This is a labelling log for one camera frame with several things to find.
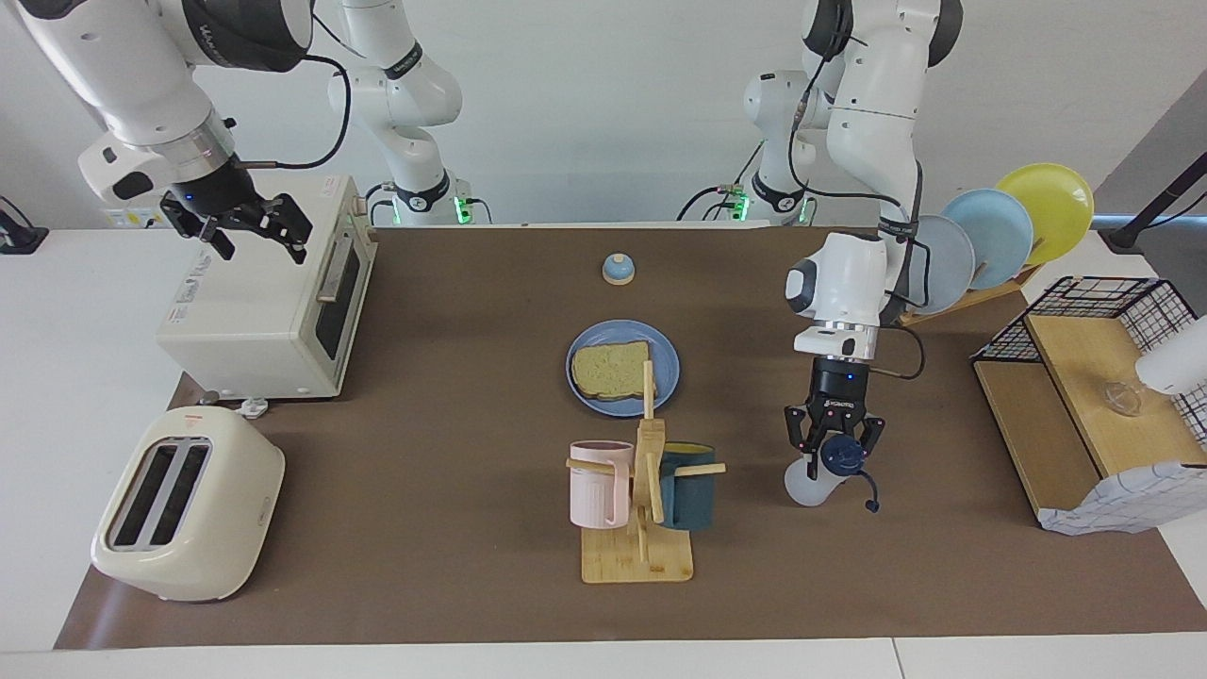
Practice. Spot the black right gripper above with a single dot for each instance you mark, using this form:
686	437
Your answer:
217	189

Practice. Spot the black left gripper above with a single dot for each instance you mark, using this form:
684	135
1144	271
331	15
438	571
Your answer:
839	391

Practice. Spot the blue-capped translucent squeeze bottle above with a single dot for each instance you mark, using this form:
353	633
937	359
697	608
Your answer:
806	490

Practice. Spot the toasted bread slice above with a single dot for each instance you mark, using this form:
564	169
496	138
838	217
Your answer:
608	371

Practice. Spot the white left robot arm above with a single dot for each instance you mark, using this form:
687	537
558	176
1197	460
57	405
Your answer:
877	94

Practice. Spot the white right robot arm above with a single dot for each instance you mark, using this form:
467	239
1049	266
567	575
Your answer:
123	66

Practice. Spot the periwinkle blue plate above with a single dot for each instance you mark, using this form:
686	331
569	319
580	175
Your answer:
665	377

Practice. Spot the pale grey plate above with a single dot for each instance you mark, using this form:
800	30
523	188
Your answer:
948	264

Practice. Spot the wooden plate rack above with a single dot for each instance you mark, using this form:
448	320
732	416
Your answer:
990	292

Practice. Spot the light blue plate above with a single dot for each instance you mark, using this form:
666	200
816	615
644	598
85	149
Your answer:
1000	231

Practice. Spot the yellow plate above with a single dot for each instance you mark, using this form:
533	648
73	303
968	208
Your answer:
1056	203

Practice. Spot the white toaster oven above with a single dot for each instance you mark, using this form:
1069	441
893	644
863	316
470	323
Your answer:
255	321

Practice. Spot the dark teal mug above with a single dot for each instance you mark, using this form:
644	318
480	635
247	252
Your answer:
688	500

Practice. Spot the wooden mug tree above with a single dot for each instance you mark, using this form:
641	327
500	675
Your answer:
641	561

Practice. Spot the pink mug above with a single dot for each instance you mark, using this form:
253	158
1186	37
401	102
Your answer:
594	490

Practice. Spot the small blue jar wooden knob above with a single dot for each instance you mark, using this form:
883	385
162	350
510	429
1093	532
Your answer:
618	272

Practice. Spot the small clear glass bowl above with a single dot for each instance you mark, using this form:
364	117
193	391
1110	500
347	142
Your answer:
1120	398

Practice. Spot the cream two-slot toaster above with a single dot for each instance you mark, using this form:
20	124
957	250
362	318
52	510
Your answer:
207	528

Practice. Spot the white cylindrical object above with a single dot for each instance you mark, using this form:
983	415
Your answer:
1179	363

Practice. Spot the brown table mat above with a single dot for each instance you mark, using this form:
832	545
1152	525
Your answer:
471	528

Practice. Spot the black stand pole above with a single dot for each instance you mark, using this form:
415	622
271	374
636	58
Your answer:
1160	203

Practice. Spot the white wall power outlet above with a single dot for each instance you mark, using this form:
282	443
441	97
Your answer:
127	219

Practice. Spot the black clamp mount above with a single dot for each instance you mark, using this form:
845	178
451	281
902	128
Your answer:
19	240

